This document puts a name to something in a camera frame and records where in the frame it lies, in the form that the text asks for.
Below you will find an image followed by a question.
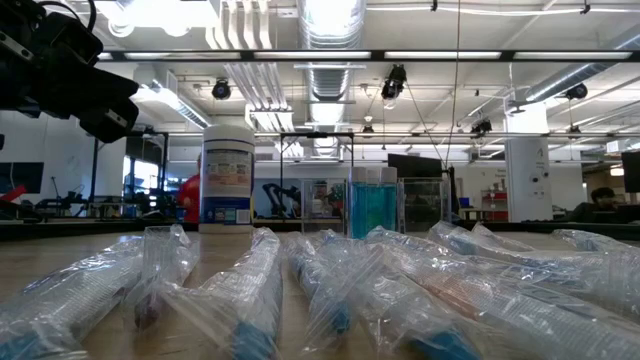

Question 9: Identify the thin silver ceiling duct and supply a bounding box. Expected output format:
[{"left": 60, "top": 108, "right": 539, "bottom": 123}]
[{"left": 522, "top": 22, "right": 640, "bottom": 104}]

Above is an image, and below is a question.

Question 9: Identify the black frame stand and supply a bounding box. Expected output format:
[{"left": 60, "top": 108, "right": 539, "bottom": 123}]
[
  {"left": 278, "top": 131, "right": 356, "bottom": 221},
  {"left": 87, "top": 129, "right": 170, "bottom": 219}
]

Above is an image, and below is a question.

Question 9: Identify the red shelf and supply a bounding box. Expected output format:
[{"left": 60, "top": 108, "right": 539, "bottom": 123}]
[{"left": 480, "top": 188, "right": 509, "bottom": 223}]

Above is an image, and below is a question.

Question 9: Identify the black monitor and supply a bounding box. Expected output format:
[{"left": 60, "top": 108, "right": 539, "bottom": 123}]
[
  {"left": 621, "top": 150, "right": 640, "bottom": 194},
  {"left": 387, "top": 153, "right": 444, "bottom": 181}
]

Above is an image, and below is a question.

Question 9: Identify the person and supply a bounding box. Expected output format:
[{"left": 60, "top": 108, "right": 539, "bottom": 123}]
[
  {"left": 569, "top": 187, "right": 621, "bottom": 224},
  {"left": 177, "top": 153, "right": 202, "bottom": 224}
]

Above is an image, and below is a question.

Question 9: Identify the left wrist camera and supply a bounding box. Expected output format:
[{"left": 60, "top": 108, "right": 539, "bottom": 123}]
[{"left": 44, "top": 12, "right": 104, "bottom": 66}]

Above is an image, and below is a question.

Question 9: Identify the white column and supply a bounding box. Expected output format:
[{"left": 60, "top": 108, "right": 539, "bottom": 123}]
[{"left": 504, "top": 102, "right": 551, "bottom": 224}]

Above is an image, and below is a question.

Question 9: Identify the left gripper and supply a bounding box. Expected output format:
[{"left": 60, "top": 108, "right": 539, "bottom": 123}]
[{"left": 0, "top": 0, "right": 140, "bottom": 144}]

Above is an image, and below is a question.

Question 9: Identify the white wipes canister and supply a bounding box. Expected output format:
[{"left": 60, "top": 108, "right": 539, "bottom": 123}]
[{"left": 198, "top": 124, "right": 256, "bottom": 235}]

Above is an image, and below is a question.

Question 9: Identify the clear acrylic organizer box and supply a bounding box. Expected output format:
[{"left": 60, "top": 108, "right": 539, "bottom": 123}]
[{"left": 298, "top": 177, "right": 445, "bottom": 239}]

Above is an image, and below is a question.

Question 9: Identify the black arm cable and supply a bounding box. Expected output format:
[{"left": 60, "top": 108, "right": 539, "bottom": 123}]
[{"left": 37, "top": 0, "right": 97, "bottom": 32}]

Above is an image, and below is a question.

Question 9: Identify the black overhead beam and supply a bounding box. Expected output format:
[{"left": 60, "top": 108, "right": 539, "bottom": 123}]
[{"left": 97, "top": 48, "right": 640, "bottom": 63}]

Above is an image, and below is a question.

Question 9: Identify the dark wall screen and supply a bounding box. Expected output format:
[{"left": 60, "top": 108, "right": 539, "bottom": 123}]
[{"left": 0, "top": 161, "right": 45, "bottom": 195}]

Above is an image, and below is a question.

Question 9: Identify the syringe blue plunger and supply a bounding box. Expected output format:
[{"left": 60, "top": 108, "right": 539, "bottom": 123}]
[
  {"left": 0, "top": 234, "right": 145, "bottom": 360},
  {"left": 159, "top": 227, "right": 284, "bottom": 360}
]

